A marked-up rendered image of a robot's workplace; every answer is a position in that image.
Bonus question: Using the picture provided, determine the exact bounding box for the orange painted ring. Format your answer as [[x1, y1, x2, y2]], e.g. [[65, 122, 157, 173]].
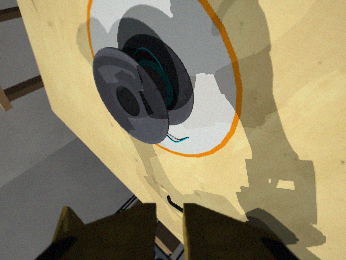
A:
[[87, 0, 243, 158]]

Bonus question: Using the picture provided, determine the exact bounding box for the turquoise wire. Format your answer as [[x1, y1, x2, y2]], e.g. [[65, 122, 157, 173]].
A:
[[132, 47, 188, 143]]

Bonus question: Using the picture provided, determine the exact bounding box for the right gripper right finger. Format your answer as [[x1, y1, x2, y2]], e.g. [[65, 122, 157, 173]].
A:
[[182, 203, 284, 260]]

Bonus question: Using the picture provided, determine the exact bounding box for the black hex key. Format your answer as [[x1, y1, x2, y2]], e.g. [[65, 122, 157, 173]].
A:
[[167, 196, 183, 213]]

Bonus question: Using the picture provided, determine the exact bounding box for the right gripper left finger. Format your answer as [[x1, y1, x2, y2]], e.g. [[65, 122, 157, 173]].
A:
[[53, 203, 157, 260]]

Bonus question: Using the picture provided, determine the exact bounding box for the grey perforated disc with centre hole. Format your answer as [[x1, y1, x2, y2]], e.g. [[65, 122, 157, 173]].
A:
[[93, 34, 194, 144]]

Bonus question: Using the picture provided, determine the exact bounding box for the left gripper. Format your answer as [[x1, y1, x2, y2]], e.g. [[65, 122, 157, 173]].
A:
[[51, 206, 85, 244]]

